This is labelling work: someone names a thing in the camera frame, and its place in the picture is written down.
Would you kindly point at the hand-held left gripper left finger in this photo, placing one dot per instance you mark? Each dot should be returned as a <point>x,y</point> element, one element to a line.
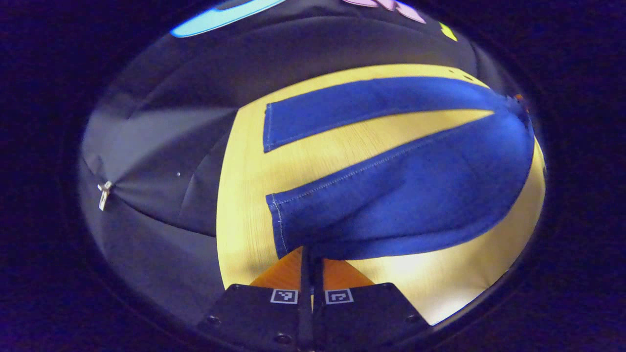
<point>254,313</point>

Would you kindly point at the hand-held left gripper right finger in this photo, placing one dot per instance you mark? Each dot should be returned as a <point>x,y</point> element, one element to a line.
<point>362,313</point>

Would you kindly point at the blue denim jeans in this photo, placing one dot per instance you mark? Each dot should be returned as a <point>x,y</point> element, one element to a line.
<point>415,181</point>

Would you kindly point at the silver metal clamp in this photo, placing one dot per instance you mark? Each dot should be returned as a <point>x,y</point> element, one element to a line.
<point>104,191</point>

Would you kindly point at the black backdrop cloth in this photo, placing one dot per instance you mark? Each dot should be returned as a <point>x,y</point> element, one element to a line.
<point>171,132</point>

